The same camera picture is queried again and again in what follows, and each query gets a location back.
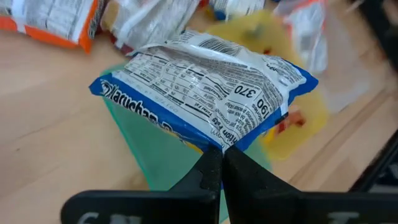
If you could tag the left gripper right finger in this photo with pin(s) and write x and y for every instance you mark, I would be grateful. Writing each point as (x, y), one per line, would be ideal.
(280, 208)

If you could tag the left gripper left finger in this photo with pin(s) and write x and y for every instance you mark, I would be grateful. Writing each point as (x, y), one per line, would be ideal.
(186, 205)

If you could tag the blue Maruchan noodle pack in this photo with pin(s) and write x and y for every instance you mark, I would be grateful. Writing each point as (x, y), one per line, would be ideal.
(202, 93)
(236, 7)

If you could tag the orange Maruchan noodle pack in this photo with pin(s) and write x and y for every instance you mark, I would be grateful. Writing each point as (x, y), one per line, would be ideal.
(308, 37)
(46, 18)

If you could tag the red Maruchan noodle pack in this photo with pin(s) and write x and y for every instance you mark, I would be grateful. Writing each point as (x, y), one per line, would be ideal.
(149, 21)

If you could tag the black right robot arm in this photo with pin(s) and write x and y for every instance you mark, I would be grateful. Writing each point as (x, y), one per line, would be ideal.
(385, 28)

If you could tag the green plastic bin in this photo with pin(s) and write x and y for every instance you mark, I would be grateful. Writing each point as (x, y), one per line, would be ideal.
(149, 149)

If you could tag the yellow plastic bin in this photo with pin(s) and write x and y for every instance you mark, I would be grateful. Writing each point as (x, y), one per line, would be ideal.
(311, 112)

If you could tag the clear plastic bin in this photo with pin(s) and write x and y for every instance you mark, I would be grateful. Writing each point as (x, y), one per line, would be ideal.
(345, 87)

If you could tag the black aluminium table frame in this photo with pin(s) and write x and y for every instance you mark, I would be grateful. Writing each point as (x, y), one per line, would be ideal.
(379, 168)

